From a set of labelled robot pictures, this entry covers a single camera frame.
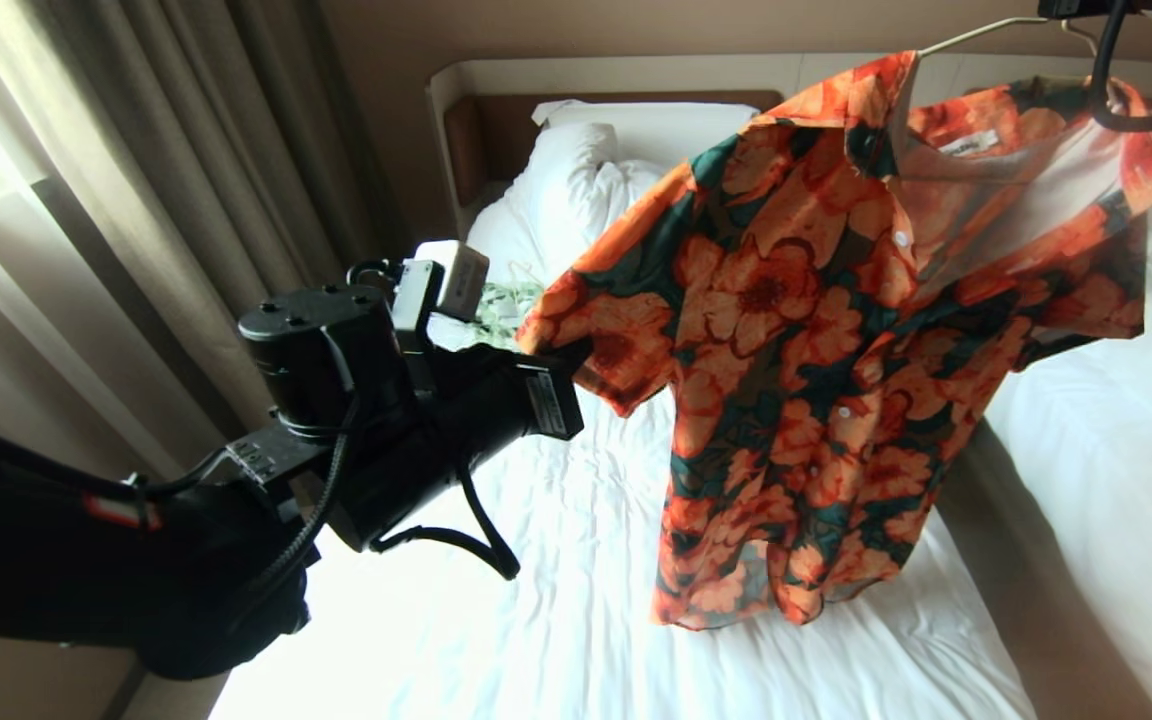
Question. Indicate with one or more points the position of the bed with white sheet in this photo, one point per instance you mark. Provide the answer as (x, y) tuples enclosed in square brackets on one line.
[(556, 560), (1116, 450)]

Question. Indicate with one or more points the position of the crumpled white pillow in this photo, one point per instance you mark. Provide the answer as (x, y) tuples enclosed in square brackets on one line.
[(576, 180)]

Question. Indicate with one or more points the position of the orange floral shirt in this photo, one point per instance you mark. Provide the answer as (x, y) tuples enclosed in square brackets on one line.
[(786, 300)]

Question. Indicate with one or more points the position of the green patterned cloth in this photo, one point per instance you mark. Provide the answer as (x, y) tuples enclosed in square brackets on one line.
[(506, 305)]

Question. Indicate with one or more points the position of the beige curtain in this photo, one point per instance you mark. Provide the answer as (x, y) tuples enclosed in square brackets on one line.
[(166, 150)]

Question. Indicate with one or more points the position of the beige headboard panel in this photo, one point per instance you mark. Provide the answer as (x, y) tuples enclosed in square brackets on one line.
[(636, 75)]

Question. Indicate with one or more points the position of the flat white pillow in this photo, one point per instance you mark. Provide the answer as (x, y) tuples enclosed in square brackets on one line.
[(666, 125)]

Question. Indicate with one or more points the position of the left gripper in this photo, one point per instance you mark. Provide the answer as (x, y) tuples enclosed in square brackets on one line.
[(456, 420)]

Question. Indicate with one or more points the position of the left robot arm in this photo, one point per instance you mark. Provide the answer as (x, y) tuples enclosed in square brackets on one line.
[(36, 560)]

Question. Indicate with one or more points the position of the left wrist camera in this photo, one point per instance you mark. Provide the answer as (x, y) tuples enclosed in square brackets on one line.
[(462, 280)]

